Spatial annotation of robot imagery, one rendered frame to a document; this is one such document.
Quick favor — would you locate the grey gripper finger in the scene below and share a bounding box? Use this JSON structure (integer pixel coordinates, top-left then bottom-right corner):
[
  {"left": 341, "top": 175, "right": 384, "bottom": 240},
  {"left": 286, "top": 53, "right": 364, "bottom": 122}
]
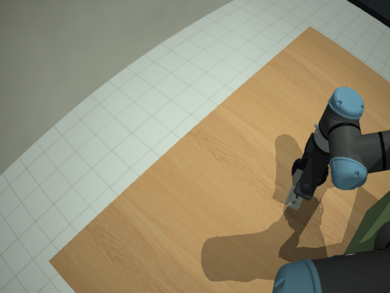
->
[
  {"left": 318, "top": 171, "right": 328, "bottom": 186},
  {"left": 292, "top": 158, "right": 303, "bottom": 186}
]

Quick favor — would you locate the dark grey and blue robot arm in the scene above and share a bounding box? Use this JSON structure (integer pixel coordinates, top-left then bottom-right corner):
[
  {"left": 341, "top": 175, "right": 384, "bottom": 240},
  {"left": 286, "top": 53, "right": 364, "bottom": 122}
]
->
[{"left": 272, "top": 87, "right": 390, "bottom": 293}]

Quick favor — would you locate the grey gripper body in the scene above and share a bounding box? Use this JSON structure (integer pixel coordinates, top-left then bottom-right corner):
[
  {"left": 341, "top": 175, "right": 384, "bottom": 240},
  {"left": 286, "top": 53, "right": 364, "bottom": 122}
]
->
[{"left": 299, "top": 132, "right": 330, "bottom": 177}]

